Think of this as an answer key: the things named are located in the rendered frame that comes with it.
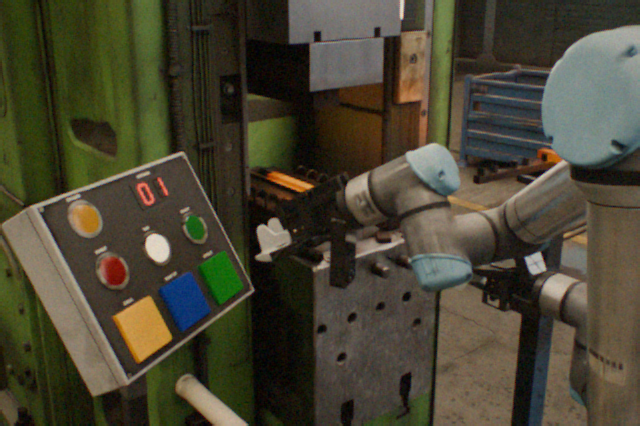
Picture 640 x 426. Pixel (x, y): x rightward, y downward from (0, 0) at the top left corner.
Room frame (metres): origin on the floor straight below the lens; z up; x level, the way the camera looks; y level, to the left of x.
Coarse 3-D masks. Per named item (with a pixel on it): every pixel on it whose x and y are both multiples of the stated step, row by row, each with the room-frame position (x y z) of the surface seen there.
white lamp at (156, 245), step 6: (150, 240) 1.04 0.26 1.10; (156, 240) 1.05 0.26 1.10; (162, 240) 1.06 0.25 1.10; (150, 246) 1.03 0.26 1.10; (156, 246) 1.04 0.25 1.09; (162, 246) 1.05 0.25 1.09; (150, 252) 1.03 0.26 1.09; (156, 252) 1.04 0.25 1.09; (162, 252) 1.04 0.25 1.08; (156, 258) 1.03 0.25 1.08; (162, 258) 1.04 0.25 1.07
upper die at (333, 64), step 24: (264, 48) 1.56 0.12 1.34; (288, 48) 1.49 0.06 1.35; (312, 48) 1.44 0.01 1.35; (336, 48) 1.48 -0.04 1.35; (360, 48) 1.52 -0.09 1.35; (264, 72) 1.56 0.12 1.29; (288, 72) 1.49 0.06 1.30; (312, 72) 1.44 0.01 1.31; (336, 72) 1.48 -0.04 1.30; (360, 72) 1.52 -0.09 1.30
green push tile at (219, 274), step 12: (204, 264) 1.09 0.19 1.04; (216, 264) 1.12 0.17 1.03; (228, 264) 1.14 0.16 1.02; (204, 276) 1.08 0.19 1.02; (216, 276) 1.10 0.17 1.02; (228, 276) 1.12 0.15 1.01; (216, 288) 1.08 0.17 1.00; (228, 288) 1.10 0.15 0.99; (240, 288) 1.13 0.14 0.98; (216, 300) 1.07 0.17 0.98
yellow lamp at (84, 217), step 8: (80, 208) 0.98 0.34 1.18; (88, 208) 0.99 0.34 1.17; (72, 216) 0.96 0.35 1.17; (80, 216) 0.97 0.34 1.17; (88, 216) 0.98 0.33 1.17; (96, 216) 0.99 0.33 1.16; (80, 224) 0.96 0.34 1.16; (88, 224) 0.97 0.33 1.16; (96, 224) 0.98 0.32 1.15; (88, 232) 0.96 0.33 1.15
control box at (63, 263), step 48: (96, 192) 1.02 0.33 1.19; (144, 192) 1.09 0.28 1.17; (192, 192) 1.18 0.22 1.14; (48, 240) 0.91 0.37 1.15; (96, 240) 0.97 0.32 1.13; (144, 240) 1.03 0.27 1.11; (192, 240) 1.11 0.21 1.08; (48, 288) 0.92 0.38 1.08; (96, 288) 0.92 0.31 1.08; (144, 288) 0.98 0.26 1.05; (96, 336) 0.88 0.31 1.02; (192, 336) 1.00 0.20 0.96; (96, 384) 0.89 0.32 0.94
